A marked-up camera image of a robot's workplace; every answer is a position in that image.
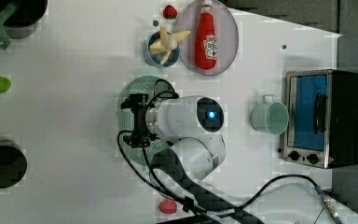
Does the small blue bowl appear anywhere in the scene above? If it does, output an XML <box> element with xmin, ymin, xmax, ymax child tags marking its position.
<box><xmin>143</xmin><ymin>32</ymin><xmax>180</xmax><ymax>68</ymax></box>

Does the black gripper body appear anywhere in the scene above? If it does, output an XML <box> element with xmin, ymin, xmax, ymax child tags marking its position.
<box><xmin>120</xmin><ymin>93</ymin><xmax>157</xmax><ymax>148</ymax></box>

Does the pink toy fruit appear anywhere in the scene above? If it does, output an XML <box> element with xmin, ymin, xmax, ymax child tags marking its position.
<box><xmin>158</xmin><ymin>199</ymin><xmax>177</xmax><ymax>215</ymax></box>

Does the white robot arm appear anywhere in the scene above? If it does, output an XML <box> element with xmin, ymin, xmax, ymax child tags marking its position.
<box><xmin>117</xmin><ymin>91</ymin><xmax>264</xmax><ymax>224</ymax></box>

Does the red toy strawberry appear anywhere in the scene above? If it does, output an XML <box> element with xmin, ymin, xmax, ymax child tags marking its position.
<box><xmin>162</xmin><ymin>5</ymin><xmax>178</xmax><ymax>20</ymax></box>

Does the red ketchup bottle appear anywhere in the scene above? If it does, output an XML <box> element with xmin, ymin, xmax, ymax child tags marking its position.
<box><xmin>194</xmin><ymin>0</ymin><xmax>217</xmax><ymax>70</ymax></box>

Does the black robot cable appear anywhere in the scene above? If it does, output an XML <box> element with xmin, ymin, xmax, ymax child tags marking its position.
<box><xmin>117</xmin><ymin>78</ymin><xmax>343</xmax><ymax>224</ymax></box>

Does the mint green oval strainer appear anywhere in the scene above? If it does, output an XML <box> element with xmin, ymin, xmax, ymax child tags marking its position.
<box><xmin>117</xmin><ymin>76</ymin><xmax>175</xmax><ymax>166</ymax></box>

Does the grey round plate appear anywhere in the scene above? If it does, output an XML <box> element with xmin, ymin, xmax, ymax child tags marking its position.
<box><xmin>177</xmin><ymin>0</ymin><xmax>239</xmax><ymax>76</ymax></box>

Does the silver black toaster oven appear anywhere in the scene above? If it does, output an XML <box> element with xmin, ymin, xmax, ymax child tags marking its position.
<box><xmin>282</xmin><ymin>69</ymin><xmax>358</xmax><ymax>169</ymax></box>

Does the mint green cup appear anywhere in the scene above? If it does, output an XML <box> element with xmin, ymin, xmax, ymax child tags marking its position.
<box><xmin>251</xmin><ymin>94</ymin><xmax>289</xmax><ymax>135</ymax></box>

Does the dark pot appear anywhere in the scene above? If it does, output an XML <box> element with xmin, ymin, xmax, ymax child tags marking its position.
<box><xmin>0</xmin><ymin>0</ymin><xmax>48</xmax><ymax>39</ymax></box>

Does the peeled toy banana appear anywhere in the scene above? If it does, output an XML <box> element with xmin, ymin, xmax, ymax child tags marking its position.
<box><xmin>148</xmin><ymin>25</ymin><xmax>190</xmax><ymax>65</ymax></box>

